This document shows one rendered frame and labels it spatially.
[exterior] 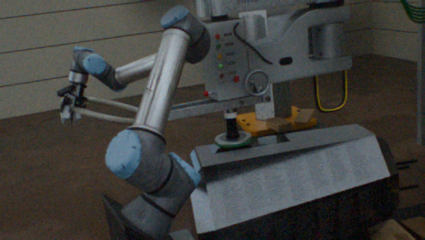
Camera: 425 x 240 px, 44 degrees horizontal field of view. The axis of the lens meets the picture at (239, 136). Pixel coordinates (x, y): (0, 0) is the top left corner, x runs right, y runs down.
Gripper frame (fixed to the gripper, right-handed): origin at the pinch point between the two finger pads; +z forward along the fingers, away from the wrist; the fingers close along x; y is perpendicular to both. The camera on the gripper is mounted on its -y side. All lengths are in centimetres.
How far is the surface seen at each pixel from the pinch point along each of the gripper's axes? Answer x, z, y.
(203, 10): 51, -68, 25
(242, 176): 67, 10, 62
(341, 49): 124, -67, 70
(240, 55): 69, -51, 40
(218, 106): 69, -20, 35
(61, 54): 339, 25, -509
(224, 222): 52, 32, 69
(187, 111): 54, -15, 26
